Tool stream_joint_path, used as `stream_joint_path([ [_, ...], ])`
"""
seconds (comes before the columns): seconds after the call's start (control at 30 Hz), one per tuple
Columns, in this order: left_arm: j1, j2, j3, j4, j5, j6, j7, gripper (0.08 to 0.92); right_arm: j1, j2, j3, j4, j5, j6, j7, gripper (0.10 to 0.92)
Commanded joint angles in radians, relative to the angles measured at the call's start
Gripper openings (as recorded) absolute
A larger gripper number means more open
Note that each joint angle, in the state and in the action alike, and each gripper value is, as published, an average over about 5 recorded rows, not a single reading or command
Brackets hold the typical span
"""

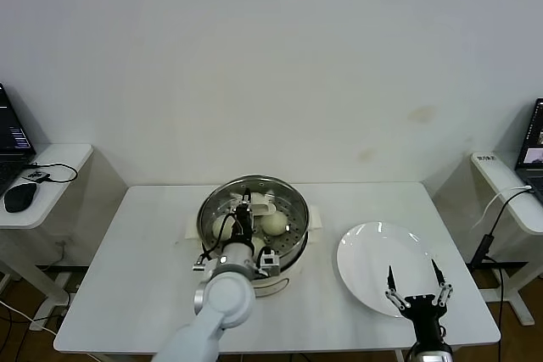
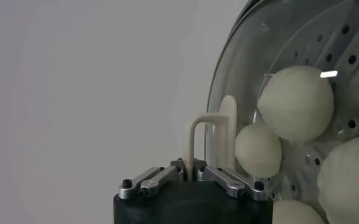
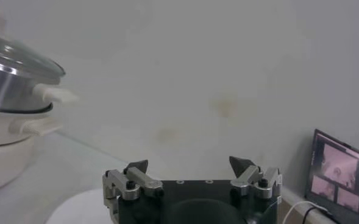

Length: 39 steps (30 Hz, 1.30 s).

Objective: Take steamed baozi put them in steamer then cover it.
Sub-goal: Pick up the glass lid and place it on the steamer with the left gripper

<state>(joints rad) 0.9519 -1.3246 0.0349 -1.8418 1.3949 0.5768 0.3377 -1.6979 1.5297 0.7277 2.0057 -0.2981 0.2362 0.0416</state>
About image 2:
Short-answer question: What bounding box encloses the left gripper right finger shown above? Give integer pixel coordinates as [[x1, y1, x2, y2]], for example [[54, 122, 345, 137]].
[[193, 158, 271, 203]]

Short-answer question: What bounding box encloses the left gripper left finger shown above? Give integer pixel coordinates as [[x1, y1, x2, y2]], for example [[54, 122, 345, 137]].
[[117, 157, 187, 201]]

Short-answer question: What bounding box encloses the white steamed baozi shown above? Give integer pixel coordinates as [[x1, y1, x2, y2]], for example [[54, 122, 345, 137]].
[[257, 65, 335, 144], [272, 199, 326, 224], [316, 135, 359, 224], [234, 123, 283, 179]]

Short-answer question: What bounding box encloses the glass lid cream handle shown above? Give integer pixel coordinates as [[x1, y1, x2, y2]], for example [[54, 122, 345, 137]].
[[183, 0, 359, 224]]

